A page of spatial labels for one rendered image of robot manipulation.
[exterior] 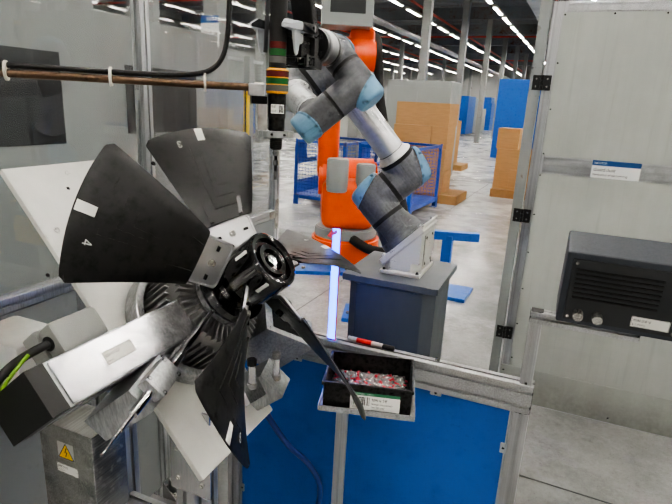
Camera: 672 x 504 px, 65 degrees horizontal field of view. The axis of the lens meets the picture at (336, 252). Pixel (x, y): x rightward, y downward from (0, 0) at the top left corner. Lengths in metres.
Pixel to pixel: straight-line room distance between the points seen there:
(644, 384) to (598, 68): 1.52
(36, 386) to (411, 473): 1.12
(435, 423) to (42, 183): 1.13
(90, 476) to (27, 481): 0.55
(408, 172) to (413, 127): 7.36
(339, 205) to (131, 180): 4.04
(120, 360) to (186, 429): 0.24
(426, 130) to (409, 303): 7.44
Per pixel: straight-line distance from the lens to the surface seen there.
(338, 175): 4.76
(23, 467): 1.79
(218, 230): 1.08
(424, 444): 1.60
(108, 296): 1.11
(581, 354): 2.97
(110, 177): 0.89
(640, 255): 1.30
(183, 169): 1.14
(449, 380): 1.46
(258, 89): 1.05
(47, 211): 1.16
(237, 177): 1.13
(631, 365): 3.00
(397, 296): 1.63
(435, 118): 8.93
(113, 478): 1.33
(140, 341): 0.95
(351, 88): 1.25
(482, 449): 1.57
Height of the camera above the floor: 1.51
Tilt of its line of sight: 16 degrees down
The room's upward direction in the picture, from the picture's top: 3 degrees clockwise
